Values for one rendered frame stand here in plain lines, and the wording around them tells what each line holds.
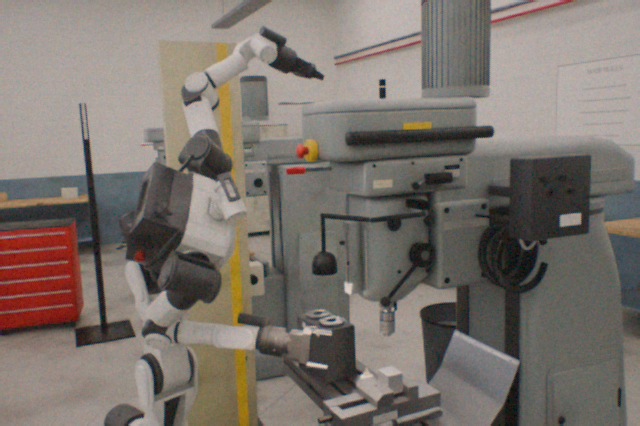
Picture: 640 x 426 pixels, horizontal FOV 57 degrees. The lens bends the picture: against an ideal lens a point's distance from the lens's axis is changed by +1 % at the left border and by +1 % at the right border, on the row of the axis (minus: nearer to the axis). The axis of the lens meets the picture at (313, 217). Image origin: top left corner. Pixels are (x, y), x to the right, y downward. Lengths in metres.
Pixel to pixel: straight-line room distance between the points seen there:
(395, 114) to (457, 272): 0.50
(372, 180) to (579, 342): 0.87
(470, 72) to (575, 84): 5.19
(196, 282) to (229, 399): 2.09
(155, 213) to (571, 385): 1.35
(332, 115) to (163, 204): 0.54
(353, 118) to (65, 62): 9.21
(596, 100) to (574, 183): 5.12
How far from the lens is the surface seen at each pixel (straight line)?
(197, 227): 1.70
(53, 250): 6.05
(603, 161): 2.12
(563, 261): 1.93
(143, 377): 2.11
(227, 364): 3.57
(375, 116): 1.56
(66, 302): 6.14
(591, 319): 2.07
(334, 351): 2.11
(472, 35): 1.79
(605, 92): 6.69
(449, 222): 1.72
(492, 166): 1.81
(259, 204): 10.18
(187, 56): 3.31
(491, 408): 1.98
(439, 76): 1.78
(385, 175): 1.59
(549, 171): 1.59
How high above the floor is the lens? 1.82
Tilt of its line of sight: 9 degrees down
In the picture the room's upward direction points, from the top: 2 degrees counter-clockwise
